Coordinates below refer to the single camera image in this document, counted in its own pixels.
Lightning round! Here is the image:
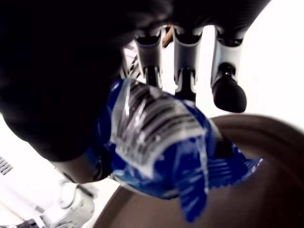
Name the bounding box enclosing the round dark brown tray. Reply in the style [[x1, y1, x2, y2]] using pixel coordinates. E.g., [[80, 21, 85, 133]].
[[92, 114, 304, 228]]

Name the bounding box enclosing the blue Oreo snack pack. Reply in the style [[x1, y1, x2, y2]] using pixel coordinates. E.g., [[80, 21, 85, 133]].
[[95, 78, 263, 224]]

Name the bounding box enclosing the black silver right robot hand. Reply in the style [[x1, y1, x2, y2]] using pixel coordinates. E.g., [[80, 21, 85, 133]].
[[0, 0, 271, 185]]

